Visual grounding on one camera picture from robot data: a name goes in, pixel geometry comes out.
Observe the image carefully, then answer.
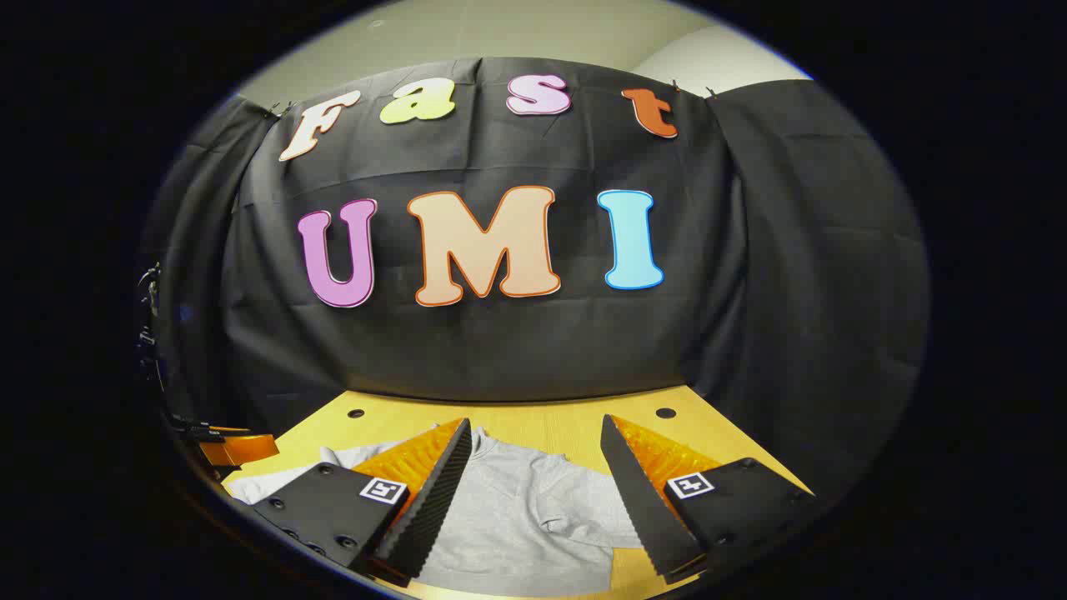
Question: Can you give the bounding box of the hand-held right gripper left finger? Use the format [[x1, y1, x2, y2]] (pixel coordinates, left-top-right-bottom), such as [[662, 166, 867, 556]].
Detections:
[[250, 417, 473, 586]]

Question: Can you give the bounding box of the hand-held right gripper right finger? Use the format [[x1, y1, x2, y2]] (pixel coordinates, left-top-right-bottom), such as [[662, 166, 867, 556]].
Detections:
[[599, 413, 822, 585]]

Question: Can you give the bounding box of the grey sweatshirt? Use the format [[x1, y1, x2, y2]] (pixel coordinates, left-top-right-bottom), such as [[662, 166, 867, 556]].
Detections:
[[225, 427, 648, 598]]

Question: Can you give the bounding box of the black backdrop cloth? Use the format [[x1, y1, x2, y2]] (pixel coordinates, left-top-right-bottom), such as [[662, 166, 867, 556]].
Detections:
[[142, 57, 931, 501]]

